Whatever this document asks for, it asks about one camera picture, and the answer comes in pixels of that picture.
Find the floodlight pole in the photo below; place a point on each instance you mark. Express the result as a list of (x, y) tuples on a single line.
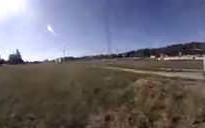
[(64, 55)]

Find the row of pale low buildings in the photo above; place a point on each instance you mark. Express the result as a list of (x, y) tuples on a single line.
[(183, 57)]

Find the dry grass field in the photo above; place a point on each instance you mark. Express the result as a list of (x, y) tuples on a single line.
[(40, 93)]

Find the pale dirt path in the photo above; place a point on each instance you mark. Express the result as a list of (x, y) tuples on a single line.
[(176, 74)]

